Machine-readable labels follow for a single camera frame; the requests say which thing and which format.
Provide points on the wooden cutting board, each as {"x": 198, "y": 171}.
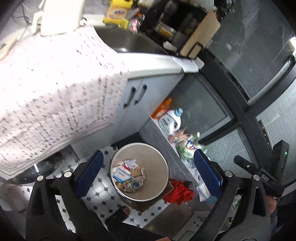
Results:
{"x": 201, "y": 36}

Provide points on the red white wrapper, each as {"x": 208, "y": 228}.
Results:
{"x": 130, "y": 164}

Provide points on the colorful candy wrapper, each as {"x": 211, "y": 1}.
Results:
{"x": 131, "y": 186}

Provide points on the yellow dish soap bottle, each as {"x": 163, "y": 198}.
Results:
{"x": 117, "y": 13}

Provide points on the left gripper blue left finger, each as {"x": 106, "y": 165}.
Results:
{"x": 86, "y": 173}

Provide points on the patterned white tablecloth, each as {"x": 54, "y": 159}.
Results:
{"x": 54, "y": 91}

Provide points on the person's right hand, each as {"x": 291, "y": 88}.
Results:
{"x": 271, "y": 201}

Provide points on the stainless steel sink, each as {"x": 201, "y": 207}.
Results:
{"x": 124, "y": 41}

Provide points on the silver foil snack wrapper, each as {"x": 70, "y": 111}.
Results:
{"x": 142, "y": 176}

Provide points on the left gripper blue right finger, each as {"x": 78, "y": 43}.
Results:
{"x": 211, "y": 177}

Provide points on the black dish rack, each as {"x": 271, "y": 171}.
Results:
{"x": 171, "y": 23}

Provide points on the brown paper bag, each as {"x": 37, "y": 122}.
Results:
{"x": 136, "y": 172}

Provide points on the orange cleaner bottle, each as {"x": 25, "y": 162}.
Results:
{"x": 162, "y": 109}

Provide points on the blue white medicine box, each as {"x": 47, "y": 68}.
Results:
{"x": 121, "y": 176}

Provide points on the white air fryer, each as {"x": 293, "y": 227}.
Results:
{"x": 57, "y": 17}

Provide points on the white laundry detergent bottle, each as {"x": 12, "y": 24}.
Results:
{"x": 171, "y": 121}

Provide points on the red cloth on floor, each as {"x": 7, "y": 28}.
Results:
{"x": 181, "y": 192}

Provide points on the green white refill pouch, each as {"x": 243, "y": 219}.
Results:
{"x": 187, "y": 148}

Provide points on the round white trash bin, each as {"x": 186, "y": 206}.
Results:
{"x": 156, "y": 171}

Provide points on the white cabinet doors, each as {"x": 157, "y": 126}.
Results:
{"x": 139, "y": 100}

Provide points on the white cloth on counter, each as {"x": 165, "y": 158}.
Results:
{"x": 189, "y": 65}

